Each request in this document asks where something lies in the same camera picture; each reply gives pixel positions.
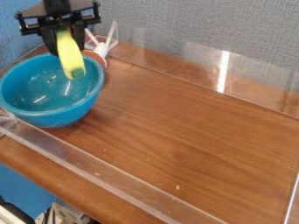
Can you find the clear acrylic front barrier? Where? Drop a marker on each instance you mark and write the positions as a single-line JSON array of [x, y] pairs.
[[147, 197]]

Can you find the blue bowl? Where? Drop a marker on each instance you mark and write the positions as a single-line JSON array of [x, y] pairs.
[[40, 96]]

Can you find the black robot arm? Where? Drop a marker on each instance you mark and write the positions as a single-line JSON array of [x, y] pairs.
[[52, 15]]

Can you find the clear acrylic back barrier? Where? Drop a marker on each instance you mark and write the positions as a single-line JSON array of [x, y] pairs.
[[252, 80]]

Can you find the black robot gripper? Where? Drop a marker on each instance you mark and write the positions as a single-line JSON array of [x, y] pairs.
[[56, 13]]

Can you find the orange white toy object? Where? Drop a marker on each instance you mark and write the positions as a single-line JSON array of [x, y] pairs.
[[99, 54]]

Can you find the clear acrylic barrier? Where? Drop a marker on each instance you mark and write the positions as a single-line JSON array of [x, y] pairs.
[[252, 80], [147, 197]]

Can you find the yellow green toy corn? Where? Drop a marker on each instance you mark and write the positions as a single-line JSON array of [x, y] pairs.
[[69, 55]]

